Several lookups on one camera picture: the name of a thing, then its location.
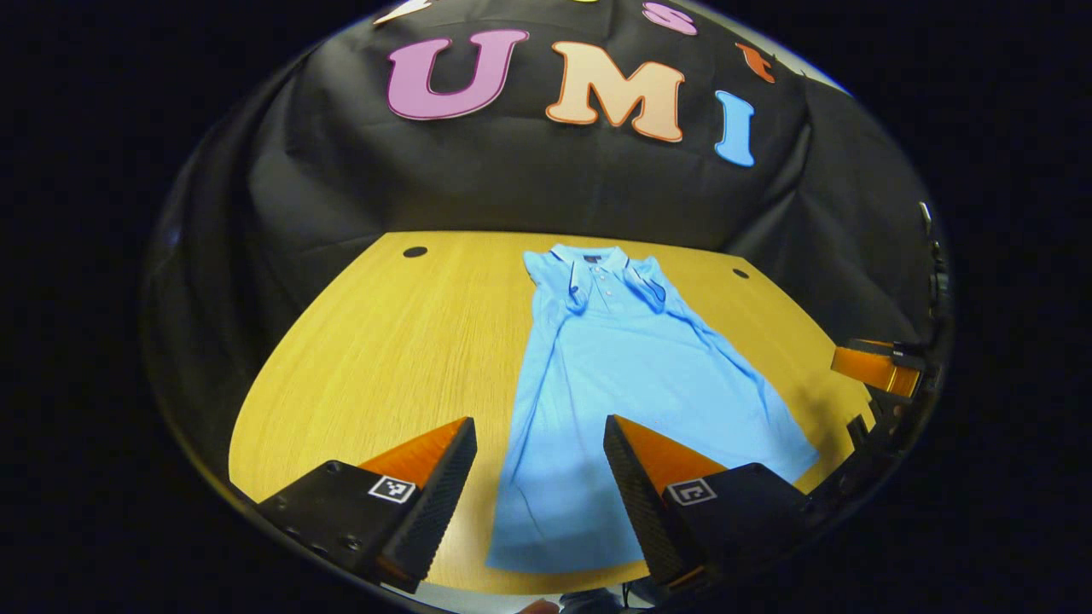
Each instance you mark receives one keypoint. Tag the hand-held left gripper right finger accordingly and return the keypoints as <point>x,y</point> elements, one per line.
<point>641,503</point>

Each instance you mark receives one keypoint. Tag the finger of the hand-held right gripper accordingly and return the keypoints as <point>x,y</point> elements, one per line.
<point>870,367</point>

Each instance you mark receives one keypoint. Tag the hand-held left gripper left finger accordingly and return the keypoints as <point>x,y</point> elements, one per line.
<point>439,503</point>

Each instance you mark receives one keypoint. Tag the light blue T-shirt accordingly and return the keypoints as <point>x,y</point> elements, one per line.
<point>614,367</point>

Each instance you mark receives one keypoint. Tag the black backdrop cloth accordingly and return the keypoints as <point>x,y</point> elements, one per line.
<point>512,179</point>

